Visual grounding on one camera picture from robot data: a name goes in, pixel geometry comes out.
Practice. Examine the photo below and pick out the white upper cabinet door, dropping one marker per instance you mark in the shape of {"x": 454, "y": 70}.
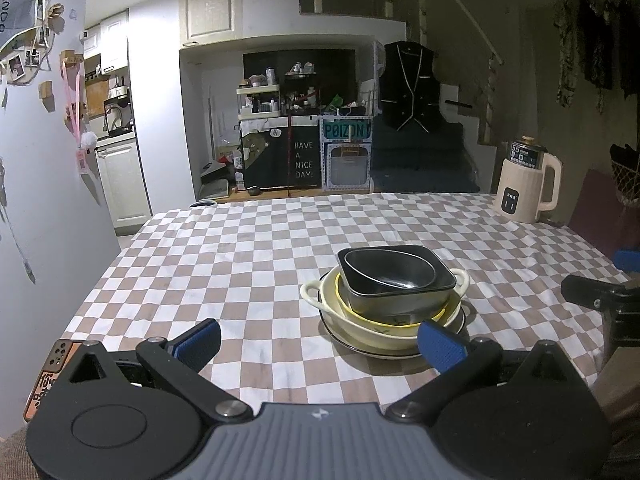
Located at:
{"x": 210, "y": 12}

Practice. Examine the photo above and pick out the purple chair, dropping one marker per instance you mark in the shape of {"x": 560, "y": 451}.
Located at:
{"x": 595, "y": 215}

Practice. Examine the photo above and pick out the net basket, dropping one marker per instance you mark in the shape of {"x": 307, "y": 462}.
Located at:
{"x": 627, "y": 180}

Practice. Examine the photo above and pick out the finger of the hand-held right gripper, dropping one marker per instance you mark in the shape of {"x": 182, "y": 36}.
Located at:
{"x": 629, "y": 260}
{"x": 590, "y": 292}

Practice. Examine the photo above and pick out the dark covered sofa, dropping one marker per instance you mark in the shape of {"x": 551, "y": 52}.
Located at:
{"x": 420, "y": 160}

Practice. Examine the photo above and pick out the hanging dark clothes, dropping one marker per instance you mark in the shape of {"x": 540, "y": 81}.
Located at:
{"x": 600, "y": 45}

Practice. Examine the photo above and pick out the black lettered sign board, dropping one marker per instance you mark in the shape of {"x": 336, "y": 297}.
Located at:
{"x": 305, "y": 160}

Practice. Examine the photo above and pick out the cream electric kettle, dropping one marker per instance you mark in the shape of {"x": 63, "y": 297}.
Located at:
{"x": 520, "y": 185}

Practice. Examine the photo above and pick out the small black object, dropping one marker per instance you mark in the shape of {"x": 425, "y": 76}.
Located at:
{"x": 254, "y": 190}

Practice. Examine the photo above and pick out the white kitchen cabinet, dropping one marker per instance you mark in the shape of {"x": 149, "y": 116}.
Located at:
{"x": 122, "y": 185}

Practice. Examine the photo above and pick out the white tiered rack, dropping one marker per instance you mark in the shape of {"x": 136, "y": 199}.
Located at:
{"x": 257, "y": 102}

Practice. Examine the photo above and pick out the thin red pole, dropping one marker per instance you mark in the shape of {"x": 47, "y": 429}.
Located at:
{"x": 289, "y": 160}

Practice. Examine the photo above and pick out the brown white checkered tablecloth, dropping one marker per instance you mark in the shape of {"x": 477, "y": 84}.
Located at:
{"x": 225, "y": 260}

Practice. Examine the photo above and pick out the wall photo collage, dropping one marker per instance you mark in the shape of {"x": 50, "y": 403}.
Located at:
{"x": 30, "y": 45}

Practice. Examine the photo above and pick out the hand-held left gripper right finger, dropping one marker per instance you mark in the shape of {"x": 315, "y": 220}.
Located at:
{"x": 440, "y": 347}

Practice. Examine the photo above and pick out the black vest white piping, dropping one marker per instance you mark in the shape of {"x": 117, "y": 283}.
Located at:
{"x": 410, "y": 85}

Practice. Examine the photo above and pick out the white square leaf print bowl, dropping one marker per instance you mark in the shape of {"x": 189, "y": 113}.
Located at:
{"x": 360, "y": 351}

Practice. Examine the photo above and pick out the white blue printed box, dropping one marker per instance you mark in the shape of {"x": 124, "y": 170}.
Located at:
{"x": 347, "y": 160}

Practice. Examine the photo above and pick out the phone with orange case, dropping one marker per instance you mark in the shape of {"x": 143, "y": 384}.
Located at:
{"x": 45, "y": 385}

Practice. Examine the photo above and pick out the square steel container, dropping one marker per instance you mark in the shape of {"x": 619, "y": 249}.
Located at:
{"x": 400, "y": 302}

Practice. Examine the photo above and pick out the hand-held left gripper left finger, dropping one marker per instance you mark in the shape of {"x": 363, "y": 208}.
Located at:
{"x": 200, "y": 342}

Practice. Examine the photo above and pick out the dark round object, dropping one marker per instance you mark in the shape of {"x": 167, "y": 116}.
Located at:
{"x": 204, "y": 203}

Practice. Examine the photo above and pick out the white lemon print bowl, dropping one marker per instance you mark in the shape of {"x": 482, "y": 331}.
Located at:
{"x": 390, "y": 321}

